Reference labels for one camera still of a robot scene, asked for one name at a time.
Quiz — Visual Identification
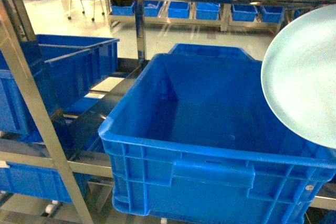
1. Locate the light blue round tray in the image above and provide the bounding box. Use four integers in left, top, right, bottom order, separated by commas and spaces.
261, 5, 335, 148

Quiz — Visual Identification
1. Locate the blue crate left shelf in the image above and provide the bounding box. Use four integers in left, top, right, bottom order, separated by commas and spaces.
1, 34, 119, 134

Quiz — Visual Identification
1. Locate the large blue crate front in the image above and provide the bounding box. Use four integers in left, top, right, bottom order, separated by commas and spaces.
98, 54, 335, 223

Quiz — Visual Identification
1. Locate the blue crate behind front crate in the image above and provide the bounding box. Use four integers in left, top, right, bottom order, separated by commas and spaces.
169, 43, 255, 60

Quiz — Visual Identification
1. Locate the blue crate bottom left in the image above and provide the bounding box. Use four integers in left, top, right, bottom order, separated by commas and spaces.
1, 162, 72, 203

